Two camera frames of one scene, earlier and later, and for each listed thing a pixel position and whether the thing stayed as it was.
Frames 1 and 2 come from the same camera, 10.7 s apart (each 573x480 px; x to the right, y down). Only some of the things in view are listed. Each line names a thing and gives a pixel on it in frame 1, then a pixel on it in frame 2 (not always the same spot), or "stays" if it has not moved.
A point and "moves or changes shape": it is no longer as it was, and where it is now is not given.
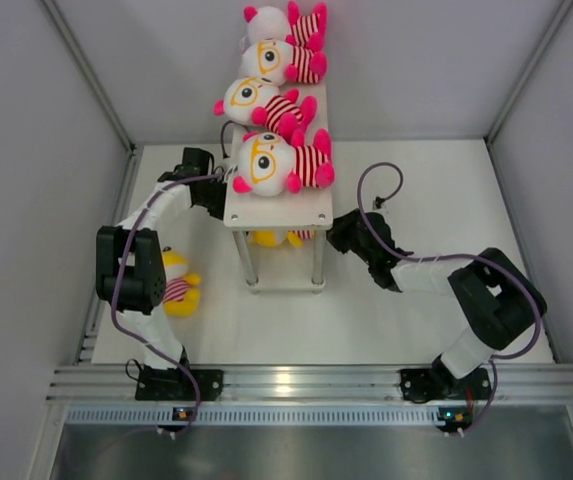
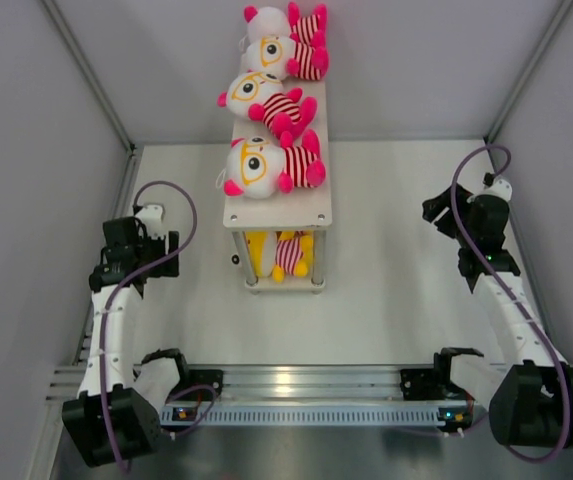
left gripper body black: (214, 197) → (154, 249)
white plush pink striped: (272, 22) stays
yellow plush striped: (271, 238) → (294, 255)
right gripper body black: (345, 237) → (449, 222)
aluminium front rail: (316, 383) stays
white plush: (269, 164) moves or changes shape
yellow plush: (181, 297) → (262, 247)
